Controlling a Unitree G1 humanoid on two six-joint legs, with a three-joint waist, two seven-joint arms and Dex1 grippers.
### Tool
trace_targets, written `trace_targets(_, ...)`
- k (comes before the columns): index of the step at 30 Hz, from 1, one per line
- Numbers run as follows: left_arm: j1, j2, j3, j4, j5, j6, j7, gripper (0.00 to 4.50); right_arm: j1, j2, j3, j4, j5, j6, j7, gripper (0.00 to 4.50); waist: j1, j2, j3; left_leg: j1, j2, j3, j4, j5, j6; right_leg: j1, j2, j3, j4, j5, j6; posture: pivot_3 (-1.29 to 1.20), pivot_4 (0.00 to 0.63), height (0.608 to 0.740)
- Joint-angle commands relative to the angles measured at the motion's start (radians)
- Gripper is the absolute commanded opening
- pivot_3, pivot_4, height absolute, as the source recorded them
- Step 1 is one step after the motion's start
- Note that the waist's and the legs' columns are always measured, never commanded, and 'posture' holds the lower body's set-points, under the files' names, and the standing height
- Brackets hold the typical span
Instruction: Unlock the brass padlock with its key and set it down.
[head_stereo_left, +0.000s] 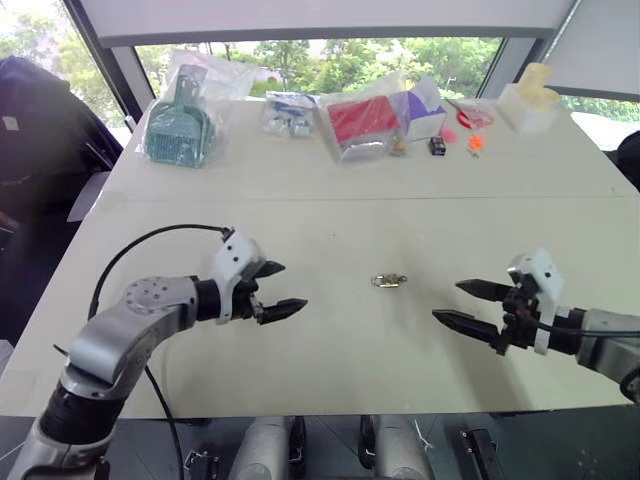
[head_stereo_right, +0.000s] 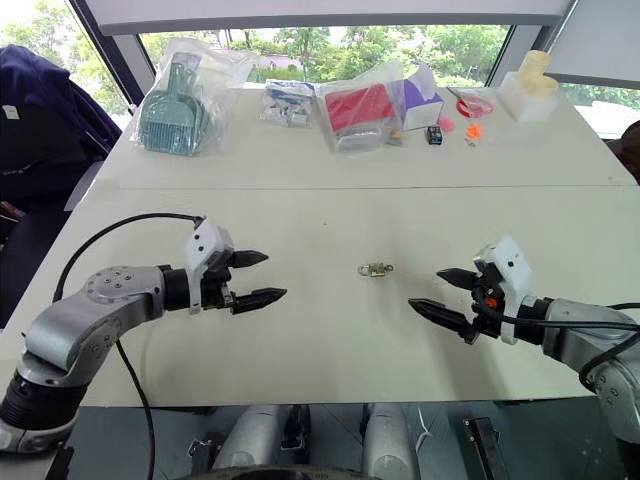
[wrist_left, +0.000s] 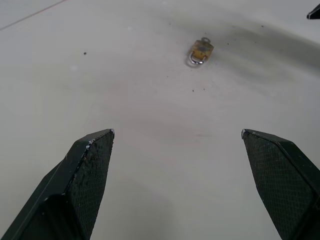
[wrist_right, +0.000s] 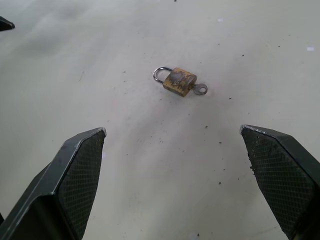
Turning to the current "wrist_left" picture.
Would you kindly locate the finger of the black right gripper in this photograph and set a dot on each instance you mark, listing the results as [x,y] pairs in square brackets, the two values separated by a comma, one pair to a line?
[314,13]

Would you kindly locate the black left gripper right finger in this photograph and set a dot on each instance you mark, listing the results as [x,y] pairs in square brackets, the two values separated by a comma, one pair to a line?
[282,180]

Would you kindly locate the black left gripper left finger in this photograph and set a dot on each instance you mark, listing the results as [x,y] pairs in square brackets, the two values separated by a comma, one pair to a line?
[75,185]

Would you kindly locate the brass padlock with steel shackle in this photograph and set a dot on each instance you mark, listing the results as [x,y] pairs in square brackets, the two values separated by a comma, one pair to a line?
[201,51]

